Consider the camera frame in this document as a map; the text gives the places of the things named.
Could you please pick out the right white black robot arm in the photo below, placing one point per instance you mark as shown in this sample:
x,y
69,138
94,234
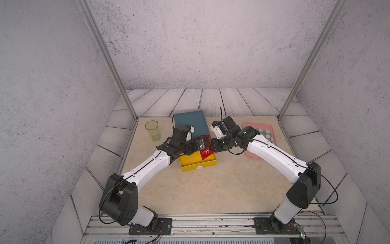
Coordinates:
x,y
306,178

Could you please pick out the green translucent plastic cup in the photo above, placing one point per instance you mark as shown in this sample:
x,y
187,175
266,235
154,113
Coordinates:
x,y
152,128

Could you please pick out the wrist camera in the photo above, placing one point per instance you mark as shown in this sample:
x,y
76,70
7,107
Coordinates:
x,y
217,131
190,129

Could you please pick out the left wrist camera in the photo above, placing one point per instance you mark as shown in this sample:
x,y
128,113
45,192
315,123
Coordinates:
x,y
190,129

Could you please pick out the red postcards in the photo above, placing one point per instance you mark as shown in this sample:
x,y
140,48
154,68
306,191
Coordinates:
x,y
205,153

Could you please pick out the teal drawer cabinet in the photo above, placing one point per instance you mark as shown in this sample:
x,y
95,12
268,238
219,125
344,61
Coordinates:
x,y
195,119

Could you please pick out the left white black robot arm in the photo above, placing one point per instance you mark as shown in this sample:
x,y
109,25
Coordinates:
x,y
120,196

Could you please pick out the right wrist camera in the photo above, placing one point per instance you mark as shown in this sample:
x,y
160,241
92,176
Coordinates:
x,y
217,131

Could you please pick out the yellow top drawer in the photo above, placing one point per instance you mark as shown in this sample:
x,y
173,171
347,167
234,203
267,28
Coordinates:
x,y
194,161

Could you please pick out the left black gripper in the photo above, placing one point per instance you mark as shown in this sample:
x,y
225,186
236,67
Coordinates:
x,y
196,147

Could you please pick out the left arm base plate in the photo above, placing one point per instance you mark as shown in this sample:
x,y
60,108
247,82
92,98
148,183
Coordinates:
x,y
159,226

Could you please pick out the green checkered cloth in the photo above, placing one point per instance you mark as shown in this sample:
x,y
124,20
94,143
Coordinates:
x,y
267,134

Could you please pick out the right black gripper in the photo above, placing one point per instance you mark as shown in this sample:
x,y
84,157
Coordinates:
x,y
214,146

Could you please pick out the aluminium front rail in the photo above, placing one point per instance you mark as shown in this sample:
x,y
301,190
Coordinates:
x,y
232,228

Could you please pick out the pink plastic tray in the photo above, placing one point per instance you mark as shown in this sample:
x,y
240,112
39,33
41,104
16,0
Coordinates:
x,y
261,126

